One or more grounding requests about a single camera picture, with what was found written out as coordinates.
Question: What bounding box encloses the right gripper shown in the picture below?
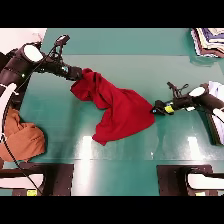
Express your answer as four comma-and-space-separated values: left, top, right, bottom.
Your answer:
151, 99, 176, 116

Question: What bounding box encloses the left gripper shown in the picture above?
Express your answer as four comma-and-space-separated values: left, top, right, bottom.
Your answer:
65, 65, 84, 82

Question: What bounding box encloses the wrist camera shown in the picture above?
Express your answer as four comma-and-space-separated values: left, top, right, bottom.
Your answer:
166, 81, 190, 100
52, 34, 71, 57

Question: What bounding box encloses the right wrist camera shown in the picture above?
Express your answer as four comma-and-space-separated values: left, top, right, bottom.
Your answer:
166, 81, 190, 100

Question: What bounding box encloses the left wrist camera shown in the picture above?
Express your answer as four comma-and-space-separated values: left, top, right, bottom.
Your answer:
52, 34, 71, 57

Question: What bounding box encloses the orange-brown garment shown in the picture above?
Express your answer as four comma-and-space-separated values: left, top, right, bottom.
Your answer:
0, 107, 47, 164

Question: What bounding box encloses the red T-shirt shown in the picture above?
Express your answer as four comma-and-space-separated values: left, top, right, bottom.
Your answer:
69, 67, 157, 147

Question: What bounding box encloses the heap of clothes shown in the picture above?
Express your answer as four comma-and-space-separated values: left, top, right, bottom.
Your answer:
190, 27, 224, 60

